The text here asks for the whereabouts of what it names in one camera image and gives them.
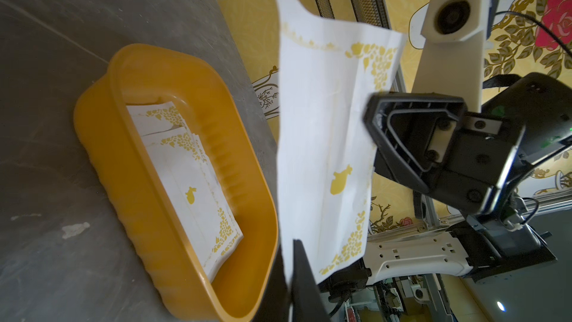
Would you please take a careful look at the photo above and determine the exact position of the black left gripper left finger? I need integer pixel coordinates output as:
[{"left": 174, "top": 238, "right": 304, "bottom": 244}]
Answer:
[{"left": 253, "top": 246, "right": 291, "bottom": 322}]

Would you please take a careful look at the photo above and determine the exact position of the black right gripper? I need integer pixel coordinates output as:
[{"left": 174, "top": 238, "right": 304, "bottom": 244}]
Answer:
[{"left": 363, "top": 91, "right": 572, "bottom": 216}]

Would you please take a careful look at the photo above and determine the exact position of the stationery paper stack in box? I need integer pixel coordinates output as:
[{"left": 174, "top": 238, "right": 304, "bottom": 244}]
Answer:
[{"left": 127, "top": 102, "right": 244, "bottom": 281}]

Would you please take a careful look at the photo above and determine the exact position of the yellow plastic storage box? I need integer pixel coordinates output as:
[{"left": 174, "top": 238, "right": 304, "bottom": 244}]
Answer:
[{"left": 74, "top": 44, "right": 279, "bottom": 321}]

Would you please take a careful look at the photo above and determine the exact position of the black right camera cable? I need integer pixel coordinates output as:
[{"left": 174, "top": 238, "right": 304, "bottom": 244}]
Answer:
[{"left": 493, "top": 10, "right": 572, "bottom": 59}]

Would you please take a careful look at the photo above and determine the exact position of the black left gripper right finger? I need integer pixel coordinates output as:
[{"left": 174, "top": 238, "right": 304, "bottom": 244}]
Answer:
[{"left": 291, "top": 240, "right": 330, "bottom": 322}]

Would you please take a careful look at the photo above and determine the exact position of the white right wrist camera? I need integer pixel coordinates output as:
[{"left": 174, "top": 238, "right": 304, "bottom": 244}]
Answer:
[{"left": 412, "top": 0, "right": 498, "bottom": 113}]

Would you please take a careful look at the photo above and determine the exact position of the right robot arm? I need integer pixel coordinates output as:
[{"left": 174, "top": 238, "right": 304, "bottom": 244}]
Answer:
[{"left": 319, "top": 72, "right": 571, "bottom": 302}]

